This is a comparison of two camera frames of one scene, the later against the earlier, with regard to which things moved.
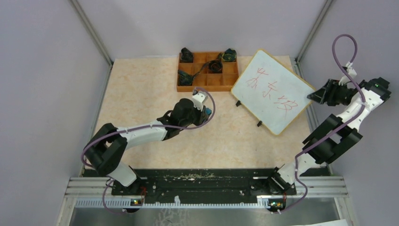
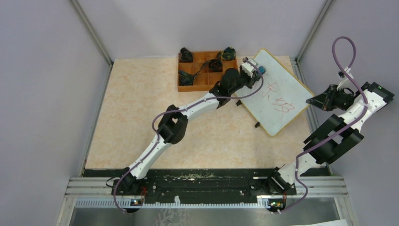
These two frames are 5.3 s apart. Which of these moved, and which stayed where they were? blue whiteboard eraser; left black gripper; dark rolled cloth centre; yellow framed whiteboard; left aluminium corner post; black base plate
Moved: blue whiteboard eraser; left black gripper
Stayed: yellow framed whiteboard; dark rolled cloth centre; left aluminium corner post; black base plate
